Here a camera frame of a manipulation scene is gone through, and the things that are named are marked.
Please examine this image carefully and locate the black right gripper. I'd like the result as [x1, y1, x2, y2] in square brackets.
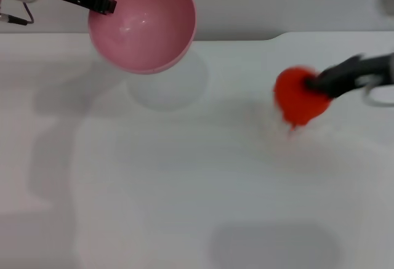
[304, 52, 394, 99]

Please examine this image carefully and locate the orange toy fruit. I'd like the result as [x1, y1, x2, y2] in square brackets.
[273, 65, 334, 134]

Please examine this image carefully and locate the pink plastic bowl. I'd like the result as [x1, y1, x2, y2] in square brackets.
[87, 0, 197, 75]

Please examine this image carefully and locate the right wrist grey cable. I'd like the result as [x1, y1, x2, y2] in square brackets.
[362, 78, 394, 107]

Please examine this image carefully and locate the wrist grey cable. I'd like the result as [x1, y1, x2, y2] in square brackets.
[362, 78, 394, 107]
[0, 2, 34, 25]

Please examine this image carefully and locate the left wrist grey cable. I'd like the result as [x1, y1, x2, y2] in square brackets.
[0, 2, 34, 25]

